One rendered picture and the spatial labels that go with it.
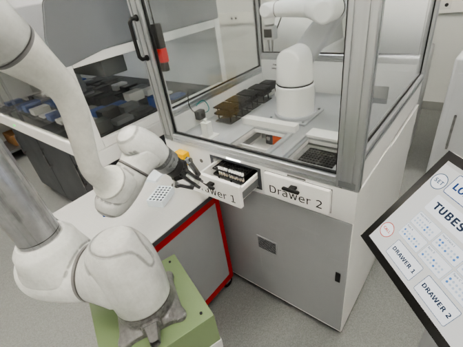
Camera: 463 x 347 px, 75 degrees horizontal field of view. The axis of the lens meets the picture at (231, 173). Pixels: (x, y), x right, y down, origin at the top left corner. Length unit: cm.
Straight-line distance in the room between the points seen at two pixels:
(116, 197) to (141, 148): 16
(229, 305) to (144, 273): 122
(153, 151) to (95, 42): 96
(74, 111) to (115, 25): 116
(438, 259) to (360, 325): 115
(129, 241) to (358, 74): 75
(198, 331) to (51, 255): 41
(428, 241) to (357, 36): 54
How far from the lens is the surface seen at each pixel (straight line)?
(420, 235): 84
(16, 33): 64
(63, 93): 73
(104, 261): 76
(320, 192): 116
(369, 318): 194
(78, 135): 79
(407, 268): 84
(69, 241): 86
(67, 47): 174
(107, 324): 99
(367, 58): 94
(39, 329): 235
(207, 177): 128
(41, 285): 90
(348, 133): 102
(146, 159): 95
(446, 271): 80
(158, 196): 148
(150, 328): 87
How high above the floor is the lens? 161
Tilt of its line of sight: 32 degrees down
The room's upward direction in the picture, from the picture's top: 9 degrees counter-clockwise
